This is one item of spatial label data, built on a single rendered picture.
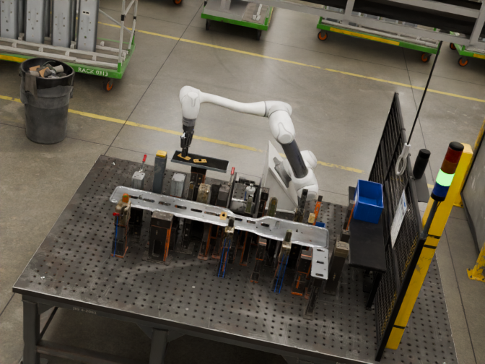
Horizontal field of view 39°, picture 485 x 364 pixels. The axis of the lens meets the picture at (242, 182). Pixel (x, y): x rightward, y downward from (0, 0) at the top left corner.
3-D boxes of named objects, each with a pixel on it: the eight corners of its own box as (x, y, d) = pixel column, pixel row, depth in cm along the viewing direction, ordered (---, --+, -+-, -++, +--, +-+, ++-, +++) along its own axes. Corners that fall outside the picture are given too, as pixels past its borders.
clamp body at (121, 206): (107, 257, 416) (111, 209, 397) (115, 243, 429) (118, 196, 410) (124, 261, 416) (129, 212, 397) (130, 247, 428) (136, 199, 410)
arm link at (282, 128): (316, 177, 485) (323, 200, 470) (294, 184, 487) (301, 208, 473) (287, 105, 427) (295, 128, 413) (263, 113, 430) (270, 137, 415)
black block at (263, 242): (247, 284, 417) (255, 245, 402) (249, 273, 426) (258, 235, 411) (260, 286, 417) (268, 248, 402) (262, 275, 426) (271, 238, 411)
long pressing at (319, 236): (106, 204, 413) (106, 201, 413) (117, 185, 433) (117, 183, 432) (328, 250, 410) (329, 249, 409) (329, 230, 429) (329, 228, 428)
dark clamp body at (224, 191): (206, 240, 448) (215, 191, 429) (210, 229, 460) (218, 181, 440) (222, 243, 448) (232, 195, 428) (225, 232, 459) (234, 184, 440)
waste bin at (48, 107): (10, 142, 647) (9, 71, 609) (32, 118, 693) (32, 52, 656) (60, 153, 645) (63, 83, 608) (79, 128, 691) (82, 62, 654)
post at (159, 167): (148, 212, 463) (154, 157, 441) (150, 206, 470) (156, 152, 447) (159, 214, 463) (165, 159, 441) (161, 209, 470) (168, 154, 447)
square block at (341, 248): (322, 293, 420) (335, 247, 402) (322, 285, 427) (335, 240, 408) (335, 296, 420) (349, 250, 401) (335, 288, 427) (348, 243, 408)
